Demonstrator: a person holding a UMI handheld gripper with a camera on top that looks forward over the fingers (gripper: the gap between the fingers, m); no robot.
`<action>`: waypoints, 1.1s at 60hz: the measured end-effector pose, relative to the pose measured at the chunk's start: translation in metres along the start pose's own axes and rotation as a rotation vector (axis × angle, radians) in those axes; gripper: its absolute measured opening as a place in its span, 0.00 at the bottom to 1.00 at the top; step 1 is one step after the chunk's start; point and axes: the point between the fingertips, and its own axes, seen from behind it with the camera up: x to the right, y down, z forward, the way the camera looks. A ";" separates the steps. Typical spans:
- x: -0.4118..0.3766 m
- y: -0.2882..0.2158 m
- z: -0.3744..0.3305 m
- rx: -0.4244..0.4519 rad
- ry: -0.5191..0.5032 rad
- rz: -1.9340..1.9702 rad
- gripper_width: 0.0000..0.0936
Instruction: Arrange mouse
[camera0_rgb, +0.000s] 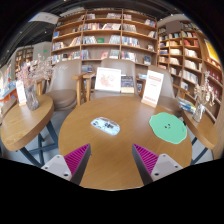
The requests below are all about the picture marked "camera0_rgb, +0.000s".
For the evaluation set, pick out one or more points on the dark cover book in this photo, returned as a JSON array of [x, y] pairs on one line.
[[127, 84]]

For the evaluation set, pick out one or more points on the white board with pink flowers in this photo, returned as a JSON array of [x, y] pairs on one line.
[[108, 79]]

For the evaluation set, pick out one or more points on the transparent blue computer mouse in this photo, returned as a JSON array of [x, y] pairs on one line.
[[105, 125]]

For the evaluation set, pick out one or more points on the wide wooden bookshelf unit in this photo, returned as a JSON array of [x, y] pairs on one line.
[[103, 36]]

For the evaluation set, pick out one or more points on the white ceiling panel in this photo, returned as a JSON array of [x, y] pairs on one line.
[[43, 17]]

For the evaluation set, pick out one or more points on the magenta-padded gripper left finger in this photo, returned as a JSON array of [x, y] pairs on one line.
[[77, 159]]

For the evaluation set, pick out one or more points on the white sign on wooden stand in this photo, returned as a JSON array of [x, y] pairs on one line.
[[152, 87]]

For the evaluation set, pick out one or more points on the distant wooden bookshelf unit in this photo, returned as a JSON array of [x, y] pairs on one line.
[[24, 60]]

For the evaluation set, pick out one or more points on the flat stack of books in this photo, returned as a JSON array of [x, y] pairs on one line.
[[142, 76]]

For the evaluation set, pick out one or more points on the glass vase with beige flowers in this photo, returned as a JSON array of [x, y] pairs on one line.
[[199, 111]]

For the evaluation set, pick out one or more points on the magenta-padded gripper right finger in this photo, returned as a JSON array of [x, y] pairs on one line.
[[146, 159]]

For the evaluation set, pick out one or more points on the pile of colourful books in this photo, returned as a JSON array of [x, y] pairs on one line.
[[186, 106]]

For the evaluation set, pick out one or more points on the curved wooden bookshelf unit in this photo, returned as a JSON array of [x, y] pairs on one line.
[[186, 53]]

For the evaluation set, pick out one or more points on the small white table sign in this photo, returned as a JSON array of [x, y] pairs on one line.
[[21, 93]]

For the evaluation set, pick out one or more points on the green wavy-edged mouse pad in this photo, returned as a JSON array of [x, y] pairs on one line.
[[166, 128]]

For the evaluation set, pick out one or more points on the brown wooden-armed armchair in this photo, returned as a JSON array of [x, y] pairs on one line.
[[116, 63], [63, 80], [168, 86]]

